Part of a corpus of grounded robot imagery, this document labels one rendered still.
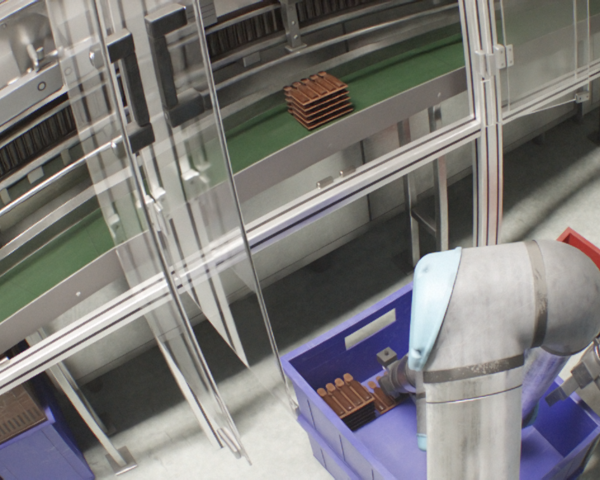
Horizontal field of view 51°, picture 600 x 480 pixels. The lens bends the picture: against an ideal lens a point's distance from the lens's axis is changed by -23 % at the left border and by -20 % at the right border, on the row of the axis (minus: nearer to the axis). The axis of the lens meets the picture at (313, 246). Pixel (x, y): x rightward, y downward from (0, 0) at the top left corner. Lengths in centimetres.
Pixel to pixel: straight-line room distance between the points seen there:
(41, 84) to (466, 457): 97
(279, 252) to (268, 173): 53
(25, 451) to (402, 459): 93
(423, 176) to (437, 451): 150
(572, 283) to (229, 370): 140
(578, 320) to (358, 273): 147
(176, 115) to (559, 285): 43
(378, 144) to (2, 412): 126
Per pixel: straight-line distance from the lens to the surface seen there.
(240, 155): 150
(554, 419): 147
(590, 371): 122
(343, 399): 151
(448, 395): 72
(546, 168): 255
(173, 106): 76
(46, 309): 143
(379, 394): 161
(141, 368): 208
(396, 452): 153
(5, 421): 164
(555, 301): 72
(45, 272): 147
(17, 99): 129
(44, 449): 175
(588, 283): 76
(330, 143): 153
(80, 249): 146
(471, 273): 71
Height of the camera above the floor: 156
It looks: 44 degrees down
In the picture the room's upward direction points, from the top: 10 degrees counter-clockwise
